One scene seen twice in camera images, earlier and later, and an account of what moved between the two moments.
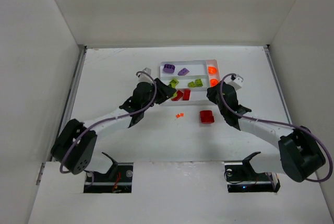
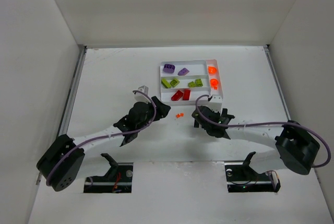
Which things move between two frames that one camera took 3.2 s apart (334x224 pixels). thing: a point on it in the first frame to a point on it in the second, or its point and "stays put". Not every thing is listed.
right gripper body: [215, 96] to [199, 115]
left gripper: [158, 92] to [158, 106]
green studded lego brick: [199, 82] stays put
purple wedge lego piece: [183, 72] stays put
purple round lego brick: [168, 68] stays put
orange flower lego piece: [212, 70] stays put
